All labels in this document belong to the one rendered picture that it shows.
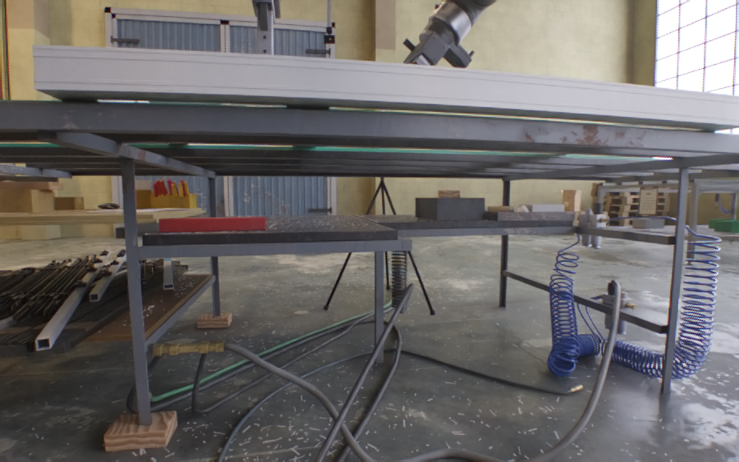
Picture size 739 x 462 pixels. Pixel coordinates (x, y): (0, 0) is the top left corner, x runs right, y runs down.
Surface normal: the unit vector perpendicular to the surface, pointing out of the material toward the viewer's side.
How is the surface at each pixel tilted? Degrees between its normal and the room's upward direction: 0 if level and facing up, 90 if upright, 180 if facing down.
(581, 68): 90
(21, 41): 90
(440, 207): 90
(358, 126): 90
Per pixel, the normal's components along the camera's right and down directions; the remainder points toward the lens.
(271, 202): 0.19, 0.09
